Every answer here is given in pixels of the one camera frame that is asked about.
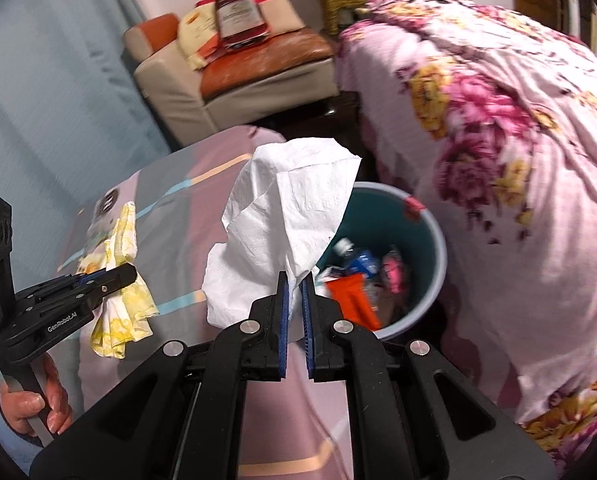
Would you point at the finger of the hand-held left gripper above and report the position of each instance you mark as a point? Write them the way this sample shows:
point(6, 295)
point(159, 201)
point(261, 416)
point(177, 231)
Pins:
point(118, 277)
point(91, 277)

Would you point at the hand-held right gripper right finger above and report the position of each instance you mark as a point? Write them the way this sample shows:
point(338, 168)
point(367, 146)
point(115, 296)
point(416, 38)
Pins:
point(306, 320)

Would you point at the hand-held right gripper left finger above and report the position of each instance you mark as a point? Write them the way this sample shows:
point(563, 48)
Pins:
point(283, 320)

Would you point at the yellow printed napkin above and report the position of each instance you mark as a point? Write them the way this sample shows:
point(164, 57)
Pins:
point(123, 320)

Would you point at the orange snack wrapper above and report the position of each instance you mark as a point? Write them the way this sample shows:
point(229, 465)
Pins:
point(351, 295)

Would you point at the pink snack wrapper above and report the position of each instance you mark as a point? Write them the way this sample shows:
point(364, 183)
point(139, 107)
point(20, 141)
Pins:
point(393, 270)

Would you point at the white tissue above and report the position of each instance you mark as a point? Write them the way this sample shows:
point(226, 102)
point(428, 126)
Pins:
point(278, 210)

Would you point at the teal trash bin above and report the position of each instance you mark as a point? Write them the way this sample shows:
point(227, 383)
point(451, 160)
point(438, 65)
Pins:
point(378, 200)

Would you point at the person's left hand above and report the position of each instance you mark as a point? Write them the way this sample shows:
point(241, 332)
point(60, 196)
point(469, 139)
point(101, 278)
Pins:
point(56, 395)

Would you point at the clear bag with round logo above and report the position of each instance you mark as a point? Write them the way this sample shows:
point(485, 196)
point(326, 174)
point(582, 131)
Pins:
point(106, 205)

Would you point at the clear plastic bottle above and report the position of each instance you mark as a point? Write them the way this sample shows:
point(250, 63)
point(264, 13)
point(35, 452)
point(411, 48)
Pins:
point(361, 260)

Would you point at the light blue curtain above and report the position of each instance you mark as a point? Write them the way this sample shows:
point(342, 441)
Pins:
point(53, 110)

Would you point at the beige and brown armchair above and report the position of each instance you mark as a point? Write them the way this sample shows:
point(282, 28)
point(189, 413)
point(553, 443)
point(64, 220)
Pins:
point(188, 95)

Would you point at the pink floral blanket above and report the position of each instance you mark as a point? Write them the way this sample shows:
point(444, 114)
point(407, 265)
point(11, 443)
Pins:
point(503, 160)

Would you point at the cream printed bag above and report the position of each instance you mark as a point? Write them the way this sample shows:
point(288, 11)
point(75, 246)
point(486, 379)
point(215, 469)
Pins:
point(198, 30)

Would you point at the red plastic bag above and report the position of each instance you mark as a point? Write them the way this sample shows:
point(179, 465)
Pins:
point(238, 15)

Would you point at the beige cushion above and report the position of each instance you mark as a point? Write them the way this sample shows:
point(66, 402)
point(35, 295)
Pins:
point(283, 15)

